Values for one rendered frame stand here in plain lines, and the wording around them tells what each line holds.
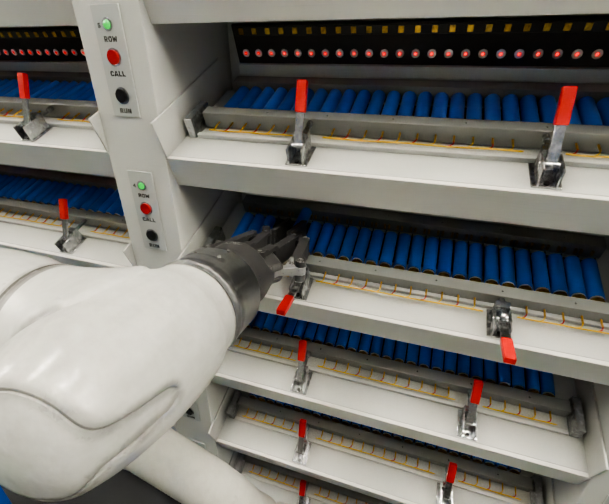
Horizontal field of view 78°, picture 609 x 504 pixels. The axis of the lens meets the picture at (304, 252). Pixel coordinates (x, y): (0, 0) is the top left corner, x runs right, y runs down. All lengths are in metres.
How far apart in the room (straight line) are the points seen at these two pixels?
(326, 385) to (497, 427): 0.27
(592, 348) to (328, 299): 0.32
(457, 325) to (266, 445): 0.48
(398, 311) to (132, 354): 0.38
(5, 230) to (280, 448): 0.69
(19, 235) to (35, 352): 0.67
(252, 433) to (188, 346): 0.63
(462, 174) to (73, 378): 0.39
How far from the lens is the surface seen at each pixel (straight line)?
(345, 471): 0.83
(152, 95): 0.53
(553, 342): 0.56
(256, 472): 1.04
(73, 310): 0.25
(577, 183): 0.47
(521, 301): 0.56
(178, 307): 0.26
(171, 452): 0.50
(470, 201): 0.45
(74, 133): 0.69
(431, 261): 0.57
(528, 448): 0.70
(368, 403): 0.67
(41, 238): 0.85
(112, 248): 0.74
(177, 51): 0.58
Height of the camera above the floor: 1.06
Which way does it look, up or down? 28 degrees down
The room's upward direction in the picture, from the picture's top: straight up
